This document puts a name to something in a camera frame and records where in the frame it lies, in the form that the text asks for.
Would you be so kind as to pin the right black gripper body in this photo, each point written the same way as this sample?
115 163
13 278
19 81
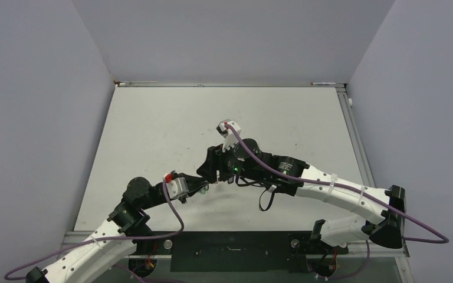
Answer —
229 165

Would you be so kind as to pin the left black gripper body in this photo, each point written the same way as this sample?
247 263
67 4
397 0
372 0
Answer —
183 197

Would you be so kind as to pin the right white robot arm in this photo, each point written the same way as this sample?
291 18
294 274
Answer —
375 211

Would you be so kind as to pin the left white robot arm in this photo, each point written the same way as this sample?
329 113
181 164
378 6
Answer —
118 235

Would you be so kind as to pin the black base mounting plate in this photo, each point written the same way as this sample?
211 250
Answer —
247 251

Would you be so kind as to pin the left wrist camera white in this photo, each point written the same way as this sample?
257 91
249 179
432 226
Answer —
176 185

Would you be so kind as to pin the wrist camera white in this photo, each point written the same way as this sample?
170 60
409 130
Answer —
176 185
224 128

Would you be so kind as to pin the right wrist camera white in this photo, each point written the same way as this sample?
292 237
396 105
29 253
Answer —
224 128

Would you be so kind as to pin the aluminium frame rail back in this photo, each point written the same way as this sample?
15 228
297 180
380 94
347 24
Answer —
161 84

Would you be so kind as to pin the aluminium frame rail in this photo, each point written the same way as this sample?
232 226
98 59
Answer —
161 84
359 150

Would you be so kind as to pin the aluminium frame rail right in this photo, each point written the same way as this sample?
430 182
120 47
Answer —
359 150

